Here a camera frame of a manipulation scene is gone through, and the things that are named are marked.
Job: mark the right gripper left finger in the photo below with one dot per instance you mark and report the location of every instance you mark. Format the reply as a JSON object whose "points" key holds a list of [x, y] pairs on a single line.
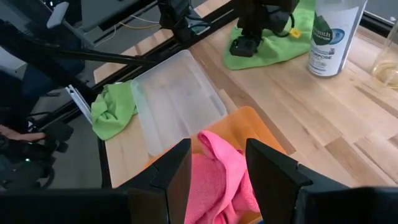
{"points": [[168, 186]]}

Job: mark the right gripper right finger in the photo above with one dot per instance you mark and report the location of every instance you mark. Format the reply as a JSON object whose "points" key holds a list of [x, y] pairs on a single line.
{"points": [[273, 186]]}

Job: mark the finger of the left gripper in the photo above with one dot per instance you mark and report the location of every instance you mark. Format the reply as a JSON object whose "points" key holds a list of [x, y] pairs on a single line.
{"points": [[252, 46], [237, 49]]}

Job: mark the green microfiber towel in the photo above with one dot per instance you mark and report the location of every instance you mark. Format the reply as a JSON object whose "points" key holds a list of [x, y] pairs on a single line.
{"points": [[273, 51], [112, 112]]}

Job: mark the pink microfiber towel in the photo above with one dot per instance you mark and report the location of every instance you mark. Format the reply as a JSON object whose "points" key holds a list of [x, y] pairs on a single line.
{"points": [[199, 193], [230, 174]]}

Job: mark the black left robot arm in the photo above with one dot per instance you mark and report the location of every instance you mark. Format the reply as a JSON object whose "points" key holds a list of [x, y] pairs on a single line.
{"points": [[180, 18]]}

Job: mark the yellow sticker tag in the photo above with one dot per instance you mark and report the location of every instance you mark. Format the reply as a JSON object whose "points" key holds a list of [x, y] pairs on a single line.
{"points": [[295, 33]]}

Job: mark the orange translucent plastic basket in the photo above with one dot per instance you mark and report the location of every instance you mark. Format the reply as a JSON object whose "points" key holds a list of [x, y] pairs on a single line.
{"points": [[242, 124]]}

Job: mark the clear translucent plastic basket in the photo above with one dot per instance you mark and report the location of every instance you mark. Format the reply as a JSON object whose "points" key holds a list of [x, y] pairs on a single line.
{"points": [[177, 99]]}

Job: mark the grey-capped labelled spray bottle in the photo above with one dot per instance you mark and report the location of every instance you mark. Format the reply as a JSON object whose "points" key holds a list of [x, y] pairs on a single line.
{"points": [[332, 40]]}

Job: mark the large grey desk top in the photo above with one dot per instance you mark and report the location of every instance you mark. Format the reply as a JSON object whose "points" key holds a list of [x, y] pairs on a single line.
{"points": [[109, 11]]}

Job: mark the black device with green lights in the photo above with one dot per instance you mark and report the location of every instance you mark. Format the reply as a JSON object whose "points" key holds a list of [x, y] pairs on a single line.
{"points": [[34, 161]]}

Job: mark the person's hand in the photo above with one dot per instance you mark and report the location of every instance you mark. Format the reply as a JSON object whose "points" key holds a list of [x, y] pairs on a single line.
{"points": [[21, 136]]}

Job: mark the white rounded bar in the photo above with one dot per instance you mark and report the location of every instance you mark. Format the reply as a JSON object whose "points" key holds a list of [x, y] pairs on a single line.
{"points": [[58, 14]]}

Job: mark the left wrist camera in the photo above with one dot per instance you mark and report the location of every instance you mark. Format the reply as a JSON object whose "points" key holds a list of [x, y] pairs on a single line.
{"points": [[280, 15]]}

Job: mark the silver metal bracket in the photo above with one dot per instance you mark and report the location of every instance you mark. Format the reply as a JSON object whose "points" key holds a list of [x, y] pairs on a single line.
{"points": [[79, 104]]}

